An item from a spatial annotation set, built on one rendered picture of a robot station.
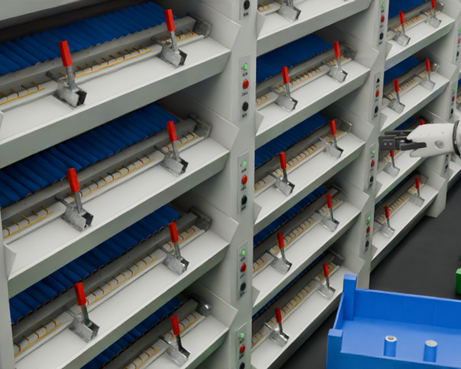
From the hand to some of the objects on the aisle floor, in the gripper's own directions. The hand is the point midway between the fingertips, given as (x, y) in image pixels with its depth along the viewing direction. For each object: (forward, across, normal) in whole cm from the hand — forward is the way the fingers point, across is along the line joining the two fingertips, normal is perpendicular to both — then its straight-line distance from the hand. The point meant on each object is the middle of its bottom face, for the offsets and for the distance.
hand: (391, 140), depth 200 cm
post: (+39, +36, +53) cm, 75 cm away
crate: (-1, -82, +62) cm, 103 cm away
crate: (-2, -66, +58) cm, 87 cm away
